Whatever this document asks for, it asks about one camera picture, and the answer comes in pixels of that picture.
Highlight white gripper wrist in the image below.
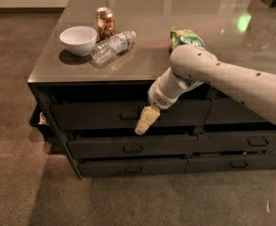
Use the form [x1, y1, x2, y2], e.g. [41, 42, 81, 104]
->
[135, 81, 177, 135]

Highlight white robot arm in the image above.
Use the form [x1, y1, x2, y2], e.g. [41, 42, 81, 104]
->
[135, 44, 276, 135]

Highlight dark cabinet with glass top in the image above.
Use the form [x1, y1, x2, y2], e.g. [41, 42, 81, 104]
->
[28, 0, 276, 178]

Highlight clear plastic water bottle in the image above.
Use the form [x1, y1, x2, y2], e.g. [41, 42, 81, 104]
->
[90, 31, 137, 65]

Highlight green chip bag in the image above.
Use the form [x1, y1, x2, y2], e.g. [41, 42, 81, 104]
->
[170, 27, 206, 52]

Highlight white ceramic bowl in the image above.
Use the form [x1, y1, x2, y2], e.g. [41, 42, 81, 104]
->
[59, 26, 97, 57]

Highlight orange soda can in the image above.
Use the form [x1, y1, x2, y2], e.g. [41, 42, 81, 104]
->
[96, 7, 115, 40]

